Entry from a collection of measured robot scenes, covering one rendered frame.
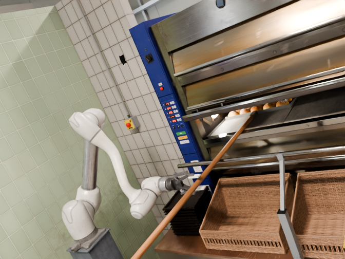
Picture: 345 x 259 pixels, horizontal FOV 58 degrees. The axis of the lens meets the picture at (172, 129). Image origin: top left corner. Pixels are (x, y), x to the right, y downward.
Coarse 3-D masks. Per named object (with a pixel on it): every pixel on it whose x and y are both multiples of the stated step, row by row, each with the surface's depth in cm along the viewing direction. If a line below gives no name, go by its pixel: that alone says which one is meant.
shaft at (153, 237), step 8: (248, 120) 232; (240, 128) 221; (224, 152) 196; (216, 160) 188; (208, 168) 181; (200, 176) 174; (192, 192) 164; (184, 200) 158; (176, 208) 153; (168, 216) 148; (160, 224) 144; (152, 232) 140; (160, 232) 141; (152, 240) 136; (144, 248) 132; (136, 256) 128
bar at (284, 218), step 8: (344, 144) 150; (280, 152) 170; (288, 152) 166; (296, 152) 163; (304, 152) 161; (312, 152) 159; (320, 152) 156; (328, 152) 155; (208, 160) 199; (224, 160) 190; (232, 160) 187; (240, 160) 184; (248, 160) 181; (280, 160) 169; (280, 168) 168; (280, 176) 166; (280, 184) 164; (280, 192) 163; (280, 200) 161; (280, 208) 160; (280, 216) 158; (288, 216) 159; (288, 224) 158; (288, 232) 160; (288, 240) 162; (296, 240) 162; (296, 248) 161; (296, 256) 164
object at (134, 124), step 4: (132, 116) 266; (136, 116) 266; (124, 120) 267; (128, 120) 264; (132, 120) 262; (136, 120) 266; (132, 124) 263; (136, 124) 265; (128, 128) 268; (132, 128) 265
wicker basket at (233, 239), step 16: (256, 176) 224; (272, 176) 217; (288, 176) 208; (224, 192) 242; (240, 192) 234; (256, 192) 227; (272, 192) 219; (288, 192) 202; (208, 208) 223; (224, 208) 241; (256, 208) 228; (288, 208) 198; (208, 224) 220; (224, 224) 231; (240, 224) 223; (256, 224) 216; (272, 224) 210; (208, 240) 210; (224, 240) 203; (240, 240) 207; (256, 240) 189; (272, 240) 182
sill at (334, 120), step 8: (304, 120) 196; (312, 120) 192; (320, 120) 187; (328, 120) 185; (336, 120) 182; (344, 120) 180; (256, 128) 217; (264, 128) 211; (272, 128) 206; (280, 128) 203; (288, 128) 200; (296, 128) 197; (304, 128) 194; (216, 136) 236; (224, 136) 228; (232, 136) 225; (240, 136) 221; (248, 136) 217
